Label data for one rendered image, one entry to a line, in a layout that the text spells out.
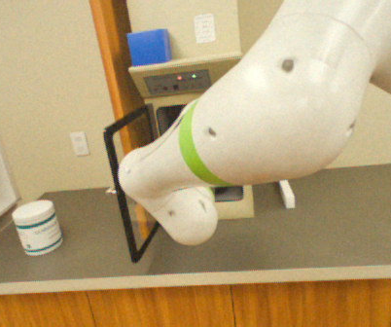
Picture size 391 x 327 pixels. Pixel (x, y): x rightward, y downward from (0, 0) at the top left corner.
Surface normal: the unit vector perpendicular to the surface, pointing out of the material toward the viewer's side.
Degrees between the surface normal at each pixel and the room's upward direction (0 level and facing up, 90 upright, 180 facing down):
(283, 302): 90
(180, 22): 90
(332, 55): 51
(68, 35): 90
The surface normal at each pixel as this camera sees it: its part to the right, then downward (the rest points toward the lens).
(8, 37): -0.10, 0.36
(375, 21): 0.47, -0.03
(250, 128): -0.60, 0.34
